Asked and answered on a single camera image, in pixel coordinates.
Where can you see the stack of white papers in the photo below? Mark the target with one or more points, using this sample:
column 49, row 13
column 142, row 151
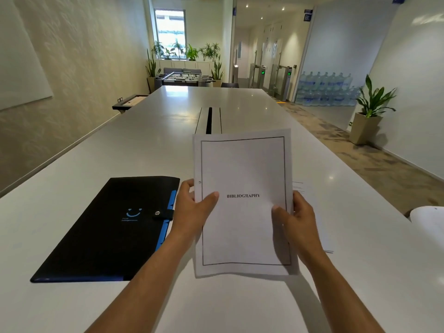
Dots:
column 321, row 232

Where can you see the grey sofa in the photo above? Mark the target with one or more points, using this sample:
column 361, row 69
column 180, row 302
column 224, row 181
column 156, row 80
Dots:
column 182, row 70

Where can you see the person's left thumb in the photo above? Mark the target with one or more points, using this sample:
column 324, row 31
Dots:
column 207, row 203

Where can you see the row of green windowsill plants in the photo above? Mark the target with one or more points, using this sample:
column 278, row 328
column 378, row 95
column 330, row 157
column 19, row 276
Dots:
column 187, row 51

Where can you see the white wall board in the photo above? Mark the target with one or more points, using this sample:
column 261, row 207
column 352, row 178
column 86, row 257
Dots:
column 20, row 55

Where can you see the dark chair back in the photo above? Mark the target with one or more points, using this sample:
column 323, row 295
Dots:
column 229, row 85

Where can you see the person's left forearm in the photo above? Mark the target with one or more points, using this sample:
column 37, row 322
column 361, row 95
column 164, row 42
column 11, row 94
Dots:
column 138, row 291

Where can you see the stack of blue water bottles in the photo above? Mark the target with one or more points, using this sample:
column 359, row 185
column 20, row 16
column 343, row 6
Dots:
column 324, row 89

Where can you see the blue wall sign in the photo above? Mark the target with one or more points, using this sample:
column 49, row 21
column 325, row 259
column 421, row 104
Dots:
column 307, row 15

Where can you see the person's right thumb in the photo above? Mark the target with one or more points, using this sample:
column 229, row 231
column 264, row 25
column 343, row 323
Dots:
column 281, row 215

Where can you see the person's left hand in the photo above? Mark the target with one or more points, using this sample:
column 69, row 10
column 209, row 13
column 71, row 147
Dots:
column 185, row 214

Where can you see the white rounded chair back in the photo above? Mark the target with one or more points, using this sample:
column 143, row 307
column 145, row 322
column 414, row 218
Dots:
column 428, row 221

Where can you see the foosball table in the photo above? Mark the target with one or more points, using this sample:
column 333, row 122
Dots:
column 184, row 79

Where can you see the tall snake plant in pot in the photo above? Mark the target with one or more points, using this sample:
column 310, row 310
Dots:
column 217, row 72
column 152, row 74

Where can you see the person's right forearm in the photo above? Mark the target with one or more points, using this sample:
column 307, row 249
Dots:
column 341, row 294

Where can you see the potted plant in beige planter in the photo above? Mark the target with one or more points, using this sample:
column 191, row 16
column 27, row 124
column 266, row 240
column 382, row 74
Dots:
column 371, row 110

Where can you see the access turnstile gate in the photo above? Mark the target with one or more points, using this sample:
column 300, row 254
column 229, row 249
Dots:
column 282, row 81
column 257, row 75

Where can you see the black document folder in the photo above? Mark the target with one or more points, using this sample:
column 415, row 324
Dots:
column 104, row 228

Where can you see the white bordered paper sheet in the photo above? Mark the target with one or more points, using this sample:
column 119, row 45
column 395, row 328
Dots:
column 242, row 169

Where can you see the person's right hand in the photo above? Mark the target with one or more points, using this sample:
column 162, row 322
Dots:
column 302, row 225

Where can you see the white low cabinet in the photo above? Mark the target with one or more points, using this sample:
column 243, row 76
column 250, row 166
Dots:
column 185, row 65

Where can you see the window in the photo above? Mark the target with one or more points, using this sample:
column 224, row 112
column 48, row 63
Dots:
column 170, row 30

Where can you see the black side table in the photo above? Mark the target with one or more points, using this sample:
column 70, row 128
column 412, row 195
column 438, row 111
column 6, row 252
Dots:
column 129, row 102

